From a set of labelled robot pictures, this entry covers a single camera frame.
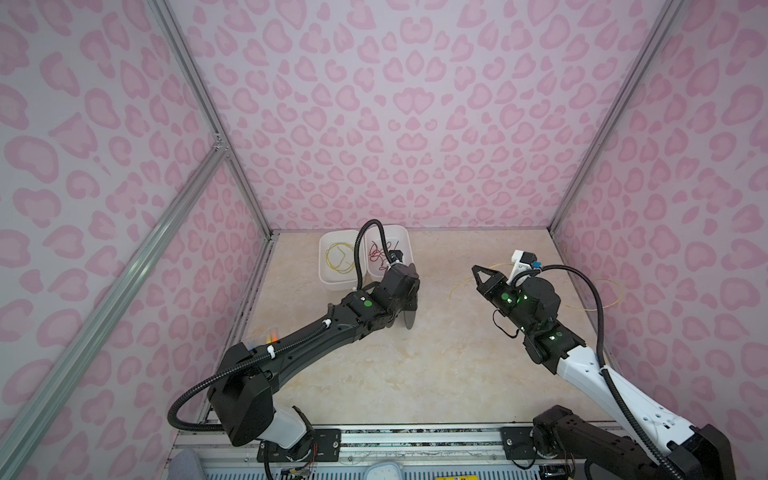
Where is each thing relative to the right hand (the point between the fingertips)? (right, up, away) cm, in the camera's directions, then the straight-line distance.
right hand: (472, 265), depth 73 cm
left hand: (-15, -5, +7) cm, 17 cm away
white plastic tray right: (-19, +11, +42) cm, 47 cm away
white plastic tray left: (-42, -5, +31) cm, 52 cm away
